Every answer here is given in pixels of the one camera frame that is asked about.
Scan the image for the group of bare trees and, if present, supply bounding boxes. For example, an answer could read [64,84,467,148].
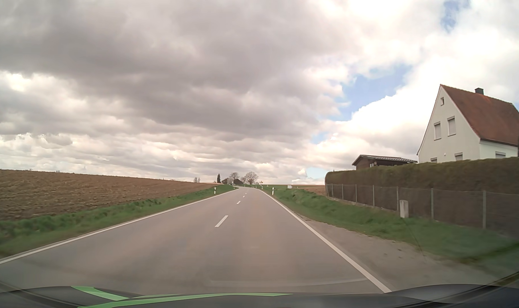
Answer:
[193,171,260,185]

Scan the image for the grey asphalt road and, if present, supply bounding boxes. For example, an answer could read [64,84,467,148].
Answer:
[0,187,500,296]

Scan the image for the road markings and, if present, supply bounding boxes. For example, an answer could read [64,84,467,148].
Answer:
[0,187,392,293]

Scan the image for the dark wooden shed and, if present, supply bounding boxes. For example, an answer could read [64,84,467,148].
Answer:
[352,154,417,170]

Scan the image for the grass verge with gravel strip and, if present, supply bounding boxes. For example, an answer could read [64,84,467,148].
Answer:
[259,186,519,287]

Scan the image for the car's own bonnet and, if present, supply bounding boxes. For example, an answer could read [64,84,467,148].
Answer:
[0,274,519,308]

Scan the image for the long trimmed hedge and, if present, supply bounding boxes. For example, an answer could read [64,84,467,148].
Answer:
[325,157,519,196]

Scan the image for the white house with red roof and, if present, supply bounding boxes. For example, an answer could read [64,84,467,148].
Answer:
[416,84,519,164]

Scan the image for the brown ploughed field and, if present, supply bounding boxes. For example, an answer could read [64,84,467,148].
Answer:
[0,169,219,224]

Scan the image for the wire mesh fence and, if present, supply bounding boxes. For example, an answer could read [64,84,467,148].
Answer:
[325,183,519,240]

